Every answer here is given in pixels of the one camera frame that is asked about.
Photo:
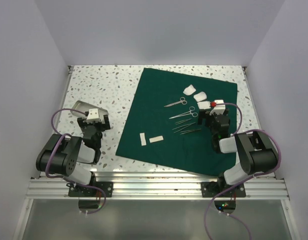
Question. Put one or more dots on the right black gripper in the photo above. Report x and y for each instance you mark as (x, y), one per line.
(205, 114)

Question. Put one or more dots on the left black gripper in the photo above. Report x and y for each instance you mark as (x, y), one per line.
(83, 122)

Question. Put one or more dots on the white gauze pad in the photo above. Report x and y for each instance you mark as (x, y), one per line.
(204, 105)
(200, 96)
(189, 90)

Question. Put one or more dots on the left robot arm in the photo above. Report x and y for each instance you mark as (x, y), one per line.
(62, 154)

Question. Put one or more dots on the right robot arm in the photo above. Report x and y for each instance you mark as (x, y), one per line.
(256, 152)

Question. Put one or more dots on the silver surgical scissors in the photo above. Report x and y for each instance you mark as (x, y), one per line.
(182, 100)

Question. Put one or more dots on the green surgical drape cloth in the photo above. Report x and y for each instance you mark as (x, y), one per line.
(190, 152)

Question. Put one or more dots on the long tweezers lower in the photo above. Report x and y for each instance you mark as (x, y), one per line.
(190, 131)

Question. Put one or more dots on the long tweezers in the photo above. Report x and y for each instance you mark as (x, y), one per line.
(177, 129)
(190, 131)

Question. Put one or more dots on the metal instrument tray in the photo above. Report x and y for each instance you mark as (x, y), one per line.
(84, 107)

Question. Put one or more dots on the silver hemostat forceps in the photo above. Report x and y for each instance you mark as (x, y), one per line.
(191, 112)

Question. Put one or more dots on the long tweezers middle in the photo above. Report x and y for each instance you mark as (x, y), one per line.
(177, 129)

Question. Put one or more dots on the short tweezers upper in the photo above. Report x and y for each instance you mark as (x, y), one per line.
(179, 122)

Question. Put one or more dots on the white strip packet left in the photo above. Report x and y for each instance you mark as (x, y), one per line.
(142, 139)

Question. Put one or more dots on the white strip packet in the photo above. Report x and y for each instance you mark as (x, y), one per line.
(142, 139)
(156, 139)

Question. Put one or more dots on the white strip packet right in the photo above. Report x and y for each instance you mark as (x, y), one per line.
(156, 139)

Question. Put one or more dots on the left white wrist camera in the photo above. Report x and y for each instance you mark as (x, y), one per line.
(93, 115)

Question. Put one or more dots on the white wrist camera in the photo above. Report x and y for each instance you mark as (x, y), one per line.
(218, 107)
(93, 115)

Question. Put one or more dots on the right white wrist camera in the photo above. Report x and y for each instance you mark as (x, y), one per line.
(218, 107)

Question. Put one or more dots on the aluminium rail frame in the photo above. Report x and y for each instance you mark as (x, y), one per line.
(112, 87)

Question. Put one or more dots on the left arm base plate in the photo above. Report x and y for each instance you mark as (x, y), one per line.
(84, 192)

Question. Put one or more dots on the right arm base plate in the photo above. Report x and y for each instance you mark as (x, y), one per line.
(211, 188)

